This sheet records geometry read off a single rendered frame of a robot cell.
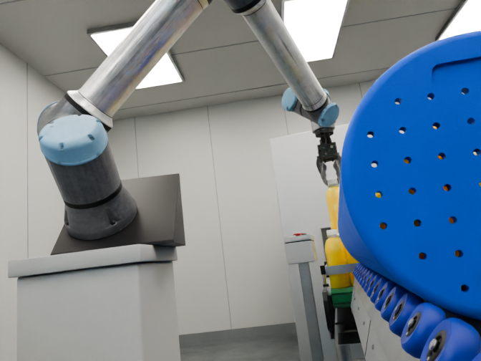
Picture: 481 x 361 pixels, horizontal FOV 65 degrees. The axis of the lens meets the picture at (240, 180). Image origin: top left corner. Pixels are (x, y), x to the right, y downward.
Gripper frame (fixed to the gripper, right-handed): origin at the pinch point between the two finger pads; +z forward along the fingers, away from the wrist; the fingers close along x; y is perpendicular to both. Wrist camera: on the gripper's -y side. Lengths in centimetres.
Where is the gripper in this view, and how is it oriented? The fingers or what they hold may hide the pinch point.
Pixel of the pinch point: (332, 181)
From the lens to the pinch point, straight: 153.0
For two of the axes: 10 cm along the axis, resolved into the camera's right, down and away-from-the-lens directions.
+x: 9.6, -1.6, -2.1
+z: 1.2, 9.7, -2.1
